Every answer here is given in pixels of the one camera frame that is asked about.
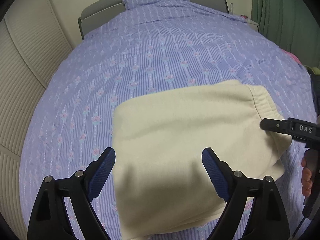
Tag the clear plastic bottle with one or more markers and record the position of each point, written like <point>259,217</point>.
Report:
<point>231,8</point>

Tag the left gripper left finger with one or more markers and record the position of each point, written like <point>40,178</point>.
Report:
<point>49,218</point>

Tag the cream white pants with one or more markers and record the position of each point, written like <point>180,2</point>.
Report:
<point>160,182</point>

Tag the white nightstand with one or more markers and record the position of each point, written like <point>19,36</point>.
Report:
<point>252,24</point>

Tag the white louvered wardrobe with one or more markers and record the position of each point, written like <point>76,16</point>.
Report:
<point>32,47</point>

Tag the olive green garment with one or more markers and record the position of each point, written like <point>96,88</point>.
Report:
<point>312,70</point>

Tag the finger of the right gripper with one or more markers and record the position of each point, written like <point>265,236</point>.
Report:
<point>278,126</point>

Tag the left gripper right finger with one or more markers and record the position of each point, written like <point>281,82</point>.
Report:
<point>267,218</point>

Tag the pink garment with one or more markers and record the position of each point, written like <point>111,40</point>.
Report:
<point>293,56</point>

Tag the green curtain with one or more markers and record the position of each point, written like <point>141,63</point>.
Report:
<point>291,26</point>

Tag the person right hand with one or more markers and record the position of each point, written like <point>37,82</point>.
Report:
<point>306,179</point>

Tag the purple floral duvet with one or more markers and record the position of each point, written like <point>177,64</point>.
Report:
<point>164,46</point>

